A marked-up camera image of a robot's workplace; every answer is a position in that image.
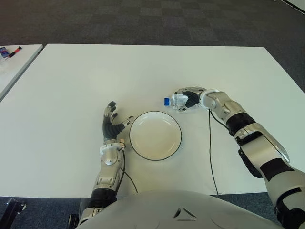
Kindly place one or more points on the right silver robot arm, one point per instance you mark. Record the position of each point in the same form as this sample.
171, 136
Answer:
257, 148

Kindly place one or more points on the grey robot torso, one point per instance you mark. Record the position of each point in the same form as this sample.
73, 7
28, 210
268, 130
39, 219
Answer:
166, 210

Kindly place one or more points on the white side table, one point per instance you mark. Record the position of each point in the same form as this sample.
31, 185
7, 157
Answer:
16, 71

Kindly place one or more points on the white plate black rim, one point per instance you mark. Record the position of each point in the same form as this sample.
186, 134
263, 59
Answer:
156, 136

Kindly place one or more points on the clear water bottle blue cap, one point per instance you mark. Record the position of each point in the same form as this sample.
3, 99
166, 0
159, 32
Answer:
176, 101

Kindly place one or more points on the red black marker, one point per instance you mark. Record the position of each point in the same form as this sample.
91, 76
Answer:
14, 52

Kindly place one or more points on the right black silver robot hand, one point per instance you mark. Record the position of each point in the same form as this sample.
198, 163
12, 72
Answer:
193, 97

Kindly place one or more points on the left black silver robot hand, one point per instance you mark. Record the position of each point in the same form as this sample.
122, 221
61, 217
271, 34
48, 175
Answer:
108, 128

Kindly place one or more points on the black table foot caster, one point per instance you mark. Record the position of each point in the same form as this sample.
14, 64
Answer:
16, 206

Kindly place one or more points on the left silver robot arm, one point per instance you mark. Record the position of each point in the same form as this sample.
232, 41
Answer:
108, 164

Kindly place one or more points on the small blue white pack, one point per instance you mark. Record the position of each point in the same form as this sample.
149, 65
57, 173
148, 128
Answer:
3, 52

